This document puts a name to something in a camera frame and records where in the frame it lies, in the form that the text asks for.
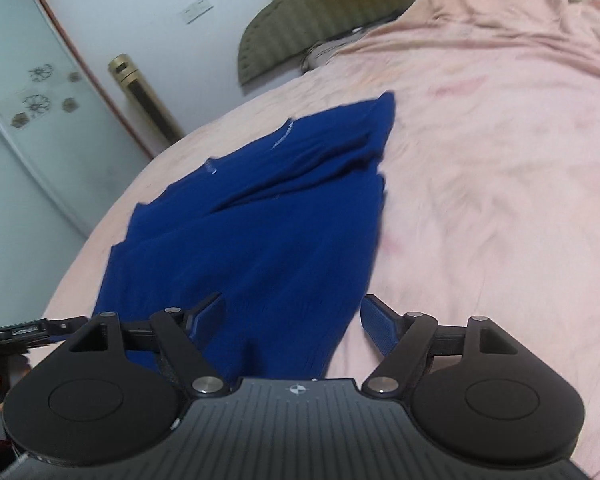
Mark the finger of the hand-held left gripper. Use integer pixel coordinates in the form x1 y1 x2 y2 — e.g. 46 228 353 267
0 316 91 349

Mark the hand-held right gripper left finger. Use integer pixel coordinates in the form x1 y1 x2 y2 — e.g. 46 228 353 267
67 291 229 398

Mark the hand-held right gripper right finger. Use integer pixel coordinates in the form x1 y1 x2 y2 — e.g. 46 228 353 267
360 294 521 398

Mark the blue beaded sweater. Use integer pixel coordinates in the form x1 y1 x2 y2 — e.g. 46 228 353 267
91 91 397 381

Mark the pale pink bed sheet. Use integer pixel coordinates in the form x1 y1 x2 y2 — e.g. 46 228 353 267
42 35 600 480

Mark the glass wardrobe door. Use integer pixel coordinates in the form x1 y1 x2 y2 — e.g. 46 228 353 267
0 0 153 241

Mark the gold tower fan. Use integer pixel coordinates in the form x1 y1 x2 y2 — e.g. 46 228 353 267
107 53 186 145

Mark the green padded headboard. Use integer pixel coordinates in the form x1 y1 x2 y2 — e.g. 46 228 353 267
237 0 428 86

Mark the peach quilt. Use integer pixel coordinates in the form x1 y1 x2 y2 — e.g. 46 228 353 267
330 0 600 91

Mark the white wall switch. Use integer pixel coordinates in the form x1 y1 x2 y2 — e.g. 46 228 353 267
181 0 214 25

